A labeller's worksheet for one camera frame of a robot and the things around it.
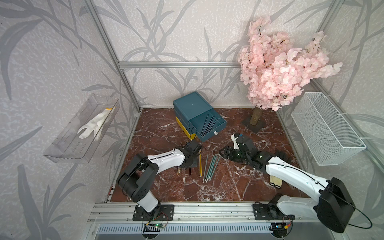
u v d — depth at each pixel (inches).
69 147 24.6
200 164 35.8
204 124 35.7
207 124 35.9
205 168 34.9
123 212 29.9
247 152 24.3
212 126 35.2
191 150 28.3
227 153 28.1
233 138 30.1
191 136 38.3
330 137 24.2
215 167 35.0
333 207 15.7
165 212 28.8
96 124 25.2
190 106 36.7
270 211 26.1
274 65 24.3
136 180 17.5
